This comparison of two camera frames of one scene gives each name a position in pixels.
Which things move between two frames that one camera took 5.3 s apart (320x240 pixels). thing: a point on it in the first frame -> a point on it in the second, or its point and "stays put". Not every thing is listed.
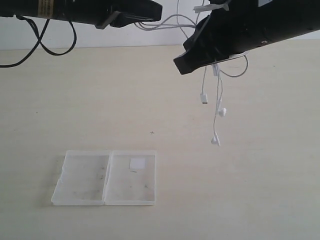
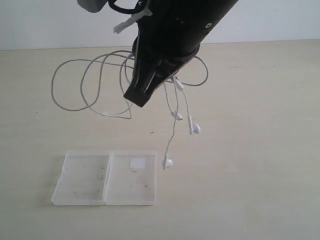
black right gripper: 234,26 -> 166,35
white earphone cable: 179,21 -> 102,77
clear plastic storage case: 107,178 stays put
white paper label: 137,163 stays put
